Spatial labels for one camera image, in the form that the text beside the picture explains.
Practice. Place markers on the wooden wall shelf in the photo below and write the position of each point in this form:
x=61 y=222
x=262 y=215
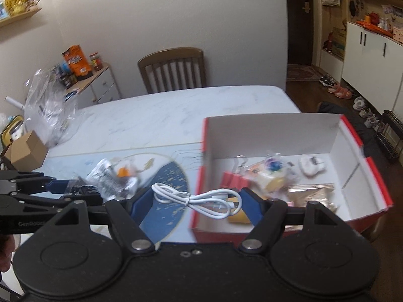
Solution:
x=19 y=17

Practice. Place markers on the white marble desktop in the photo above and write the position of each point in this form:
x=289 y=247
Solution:
x=176 y=116

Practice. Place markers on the orange tray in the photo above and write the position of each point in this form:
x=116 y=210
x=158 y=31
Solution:
x=373 y=26

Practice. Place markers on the orange snack bag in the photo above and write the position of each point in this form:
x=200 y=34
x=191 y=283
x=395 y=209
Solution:
x=77 y=61

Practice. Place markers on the dark wooden door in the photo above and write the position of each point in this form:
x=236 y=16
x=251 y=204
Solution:
x=297 y=22

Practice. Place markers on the blueberry bread packet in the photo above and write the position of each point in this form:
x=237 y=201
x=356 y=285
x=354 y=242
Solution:
x=270 y=176

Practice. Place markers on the golden snack packet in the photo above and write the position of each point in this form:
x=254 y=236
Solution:
x=311 y=195

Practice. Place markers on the red cardboard box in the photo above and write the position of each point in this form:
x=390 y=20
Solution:
x=274 y=135

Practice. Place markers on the yellow and white appliance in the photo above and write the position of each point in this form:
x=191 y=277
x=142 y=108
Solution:
x=12 y=132

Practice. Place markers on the printed blue table mat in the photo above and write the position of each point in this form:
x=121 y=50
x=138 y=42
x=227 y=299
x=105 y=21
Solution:
x=94 y=160

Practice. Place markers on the yellow packet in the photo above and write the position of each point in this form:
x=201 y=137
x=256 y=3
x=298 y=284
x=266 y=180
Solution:
x=239 y=215

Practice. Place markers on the clear plastic bag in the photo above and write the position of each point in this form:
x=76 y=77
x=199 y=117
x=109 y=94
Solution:
x=47 y=113

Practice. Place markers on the row of shoes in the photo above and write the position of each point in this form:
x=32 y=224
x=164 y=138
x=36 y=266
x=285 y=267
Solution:
x=343 y=92

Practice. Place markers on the silver snack packet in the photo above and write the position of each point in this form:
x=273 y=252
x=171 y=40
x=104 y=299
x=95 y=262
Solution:
x=108 y=177

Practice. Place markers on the small white drawer cabinet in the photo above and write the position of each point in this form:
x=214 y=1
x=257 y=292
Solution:
x=97 y=88

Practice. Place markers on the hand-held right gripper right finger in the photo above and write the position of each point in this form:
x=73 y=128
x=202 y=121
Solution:
x=250 y=204

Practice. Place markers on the black metal rack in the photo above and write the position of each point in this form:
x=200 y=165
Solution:
x=392 y=138

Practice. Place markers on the brown cardboard box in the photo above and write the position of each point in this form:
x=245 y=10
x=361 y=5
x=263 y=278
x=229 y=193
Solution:
x=26 y=152

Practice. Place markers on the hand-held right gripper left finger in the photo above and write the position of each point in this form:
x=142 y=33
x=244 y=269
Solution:
x=140 y=206

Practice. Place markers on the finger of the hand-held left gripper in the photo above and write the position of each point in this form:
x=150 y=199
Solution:
x=47 y=204
x=58 y=185

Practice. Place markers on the open wooden shelf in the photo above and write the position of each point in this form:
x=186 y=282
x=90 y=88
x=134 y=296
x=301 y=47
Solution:
x=333 y=41

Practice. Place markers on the bag of black clips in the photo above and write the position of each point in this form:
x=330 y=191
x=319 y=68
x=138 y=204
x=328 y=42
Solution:
x=82 y=187

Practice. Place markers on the wooden chair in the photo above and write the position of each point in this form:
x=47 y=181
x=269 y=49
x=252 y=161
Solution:
x=173 y=69

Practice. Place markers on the red binder clip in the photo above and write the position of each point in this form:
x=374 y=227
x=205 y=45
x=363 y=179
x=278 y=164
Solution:
x=234 y=181

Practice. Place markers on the jar with red lid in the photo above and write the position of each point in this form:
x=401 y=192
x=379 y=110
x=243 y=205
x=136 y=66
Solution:
x=96 y=61

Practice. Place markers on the patterned door rug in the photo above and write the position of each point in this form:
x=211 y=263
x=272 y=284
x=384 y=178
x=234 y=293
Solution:
x=302 y=73

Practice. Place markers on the person's left hand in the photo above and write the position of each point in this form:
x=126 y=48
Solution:
x=6 y=253

